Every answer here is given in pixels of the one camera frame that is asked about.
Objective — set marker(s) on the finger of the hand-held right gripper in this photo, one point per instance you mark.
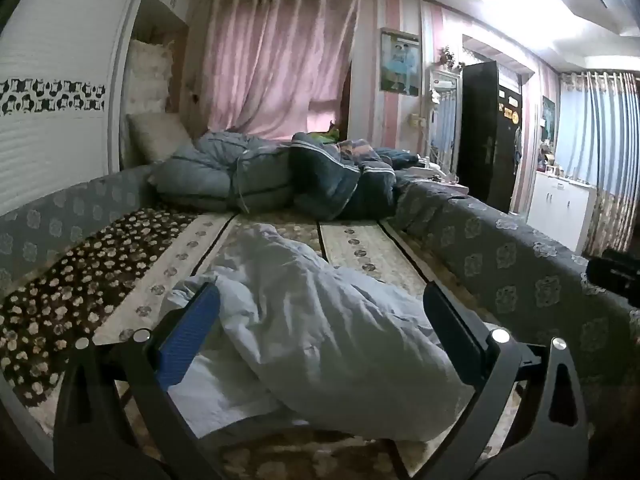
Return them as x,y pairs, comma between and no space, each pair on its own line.
617,272

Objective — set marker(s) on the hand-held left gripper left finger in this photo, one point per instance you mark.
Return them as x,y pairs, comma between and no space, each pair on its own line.
192,332

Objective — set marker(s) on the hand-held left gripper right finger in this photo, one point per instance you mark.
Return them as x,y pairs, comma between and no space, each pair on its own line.
450,340

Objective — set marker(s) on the white padded garment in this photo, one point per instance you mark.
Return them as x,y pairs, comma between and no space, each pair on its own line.
325,335

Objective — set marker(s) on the white cabinet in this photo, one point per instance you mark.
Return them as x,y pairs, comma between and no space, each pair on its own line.
560,212

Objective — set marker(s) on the grey floral sofa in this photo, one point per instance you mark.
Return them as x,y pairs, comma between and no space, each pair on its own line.
150,260

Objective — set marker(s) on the blue curtain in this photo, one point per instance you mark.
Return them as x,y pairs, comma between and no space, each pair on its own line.
600,130

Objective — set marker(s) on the light grey-blue folded quilt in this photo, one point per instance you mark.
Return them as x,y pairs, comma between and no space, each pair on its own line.
210,170

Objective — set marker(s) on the dark blue cloth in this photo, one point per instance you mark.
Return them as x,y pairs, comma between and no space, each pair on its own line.
397,158

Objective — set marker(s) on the dark teal folded quilt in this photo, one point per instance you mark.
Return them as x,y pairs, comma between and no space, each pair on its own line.
330,180

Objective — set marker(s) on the cream pillow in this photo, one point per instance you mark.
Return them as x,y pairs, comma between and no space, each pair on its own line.
157,135

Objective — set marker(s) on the white framed mirror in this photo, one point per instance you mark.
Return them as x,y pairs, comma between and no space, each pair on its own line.
444,120

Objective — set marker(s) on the white wardrobe with patterned band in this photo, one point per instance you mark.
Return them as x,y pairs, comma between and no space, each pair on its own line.
55,135

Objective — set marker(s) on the stack of cream bedding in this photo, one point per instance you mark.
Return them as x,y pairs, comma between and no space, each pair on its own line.
149,75

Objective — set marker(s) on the artificial flowers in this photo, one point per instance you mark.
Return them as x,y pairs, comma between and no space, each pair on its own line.
448,56

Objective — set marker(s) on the pink curtain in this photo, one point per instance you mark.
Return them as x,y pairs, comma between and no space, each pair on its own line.
275,60

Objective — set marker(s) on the grey floral bed rail cover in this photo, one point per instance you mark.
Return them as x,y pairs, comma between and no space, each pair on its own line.
500,260
55,220

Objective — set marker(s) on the small wall picture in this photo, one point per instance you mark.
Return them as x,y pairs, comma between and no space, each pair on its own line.
549,119

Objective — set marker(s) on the wall poster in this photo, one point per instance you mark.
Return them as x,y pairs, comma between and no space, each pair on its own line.
400,62

